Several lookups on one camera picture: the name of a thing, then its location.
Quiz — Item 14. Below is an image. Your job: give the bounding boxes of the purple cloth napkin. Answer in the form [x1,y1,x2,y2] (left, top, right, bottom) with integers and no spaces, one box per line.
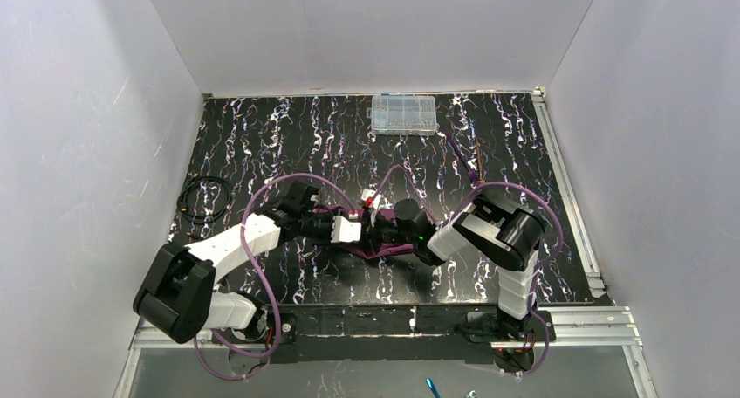
[307,207,416,260]

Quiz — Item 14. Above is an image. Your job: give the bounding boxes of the purple handled utensil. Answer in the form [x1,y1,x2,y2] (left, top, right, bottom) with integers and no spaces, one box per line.
[443,133,479,185]

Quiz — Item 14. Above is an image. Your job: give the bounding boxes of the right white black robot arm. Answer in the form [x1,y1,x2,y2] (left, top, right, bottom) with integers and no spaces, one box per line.
[360,189,545,339]

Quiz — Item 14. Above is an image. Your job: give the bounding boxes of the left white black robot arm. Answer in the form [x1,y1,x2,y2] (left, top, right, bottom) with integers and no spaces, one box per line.
[133,182,359,344]

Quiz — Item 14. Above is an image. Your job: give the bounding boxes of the clear plastic compartment box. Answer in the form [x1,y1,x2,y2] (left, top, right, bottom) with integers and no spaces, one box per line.
[370,94,438,136]

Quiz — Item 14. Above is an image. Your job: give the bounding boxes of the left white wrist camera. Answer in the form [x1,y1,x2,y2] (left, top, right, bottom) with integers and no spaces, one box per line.
[330,216,362,244]

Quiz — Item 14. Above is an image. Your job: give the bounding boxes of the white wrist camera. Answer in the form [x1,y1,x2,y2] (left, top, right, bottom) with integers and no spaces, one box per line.
[330,216,362,244]
[360,189,382,225]

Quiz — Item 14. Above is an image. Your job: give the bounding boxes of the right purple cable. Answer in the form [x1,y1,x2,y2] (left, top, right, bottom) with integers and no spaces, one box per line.
[369,163,565,379]

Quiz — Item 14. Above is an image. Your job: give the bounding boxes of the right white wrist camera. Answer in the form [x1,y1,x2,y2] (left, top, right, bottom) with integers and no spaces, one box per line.
[360,189,382,225]

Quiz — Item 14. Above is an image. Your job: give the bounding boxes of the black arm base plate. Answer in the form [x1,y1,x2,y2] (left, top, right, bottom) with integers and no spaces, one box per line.
[210,305,556,365]

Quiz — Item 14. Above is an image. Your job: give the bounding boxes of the blue tool handle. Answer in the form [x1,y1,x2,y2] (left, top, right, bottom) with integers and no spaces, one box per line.
[426,378,441,398]

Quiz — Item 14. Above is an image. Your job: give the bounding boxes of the aluminium frame rail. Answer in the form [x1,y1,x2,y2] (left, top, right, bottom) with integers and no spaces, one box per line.
[130,93,654,397]

